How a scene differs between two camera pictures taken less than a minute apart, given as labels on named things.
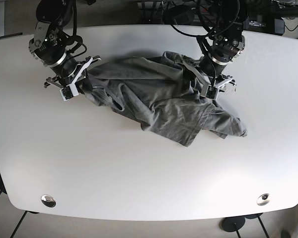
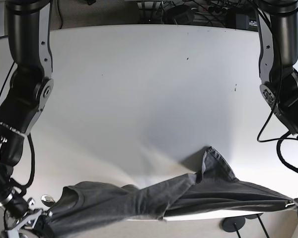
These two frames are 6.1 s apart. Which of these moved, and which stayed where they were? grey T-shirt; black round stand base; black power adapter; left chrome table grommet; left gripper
Moved: grey T-shirt; left gripper
Stayed: black power adapter; black round stand base; left chrome table grommet
